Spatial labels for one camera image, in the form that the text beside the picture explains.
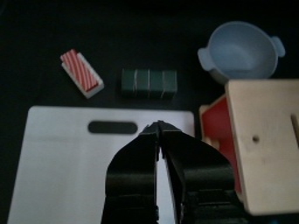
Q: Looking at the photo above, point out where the light blue toy pot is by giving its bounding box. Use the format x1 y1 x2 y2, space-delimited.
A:
196 20 286 86

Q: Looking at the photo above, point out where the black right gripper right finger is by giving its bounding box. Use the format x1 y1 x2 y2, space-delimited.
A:
158 120 250 224

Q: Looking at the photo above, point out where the dark green sliced toy block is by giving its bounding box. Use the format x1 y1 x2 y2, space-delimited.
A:
120 68 179 100

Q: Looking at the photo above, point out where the red striped white toy block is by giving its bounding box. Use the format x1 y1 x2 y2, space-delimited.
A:
60 48 106 100

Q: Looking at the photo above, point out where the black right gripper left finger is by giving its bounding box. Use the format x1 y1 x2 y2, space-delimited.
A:
100 121 162 224

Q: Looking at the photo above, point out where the white cutting board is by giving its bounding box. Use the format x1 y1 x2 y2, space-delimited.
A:
5 105 196 224

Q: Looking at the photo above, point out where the wooden toy drawer cabinet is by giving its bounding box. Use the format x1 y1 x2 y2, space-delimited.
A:
199 79 299 217

